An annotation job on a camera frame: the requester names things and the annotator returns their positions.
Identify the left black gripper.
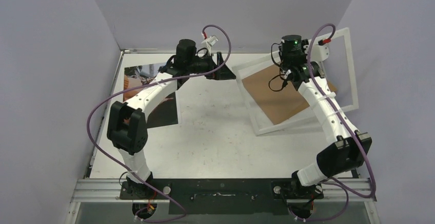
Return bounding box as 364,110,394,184
187,52,235,80

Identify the white wooden picture frame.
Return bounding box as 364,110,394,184
232,28,359,135

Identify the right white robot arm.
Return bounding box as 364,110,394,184
279,35,372,198

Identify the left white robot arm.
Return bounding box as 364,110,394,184
107,39,236,199

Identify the printed photo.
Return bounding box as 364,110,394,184
123,63,180,130

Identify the brown cardboard backing board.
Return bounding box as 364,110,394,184
241,65,338,126

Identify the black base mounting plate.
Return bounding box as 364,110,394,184
120,178,324,216

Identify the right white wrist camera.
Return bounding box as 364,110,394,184
310,45,329,62

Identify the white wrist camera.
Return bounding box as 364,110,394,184
202,35,219,52
310,45,329,62

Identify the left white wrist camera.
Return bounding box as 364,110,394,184
202,35,219,52

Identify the aluminium rail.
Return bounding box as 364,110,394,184
71,178,370,203

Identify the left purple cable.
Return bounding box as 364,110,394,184
86,25,232,223

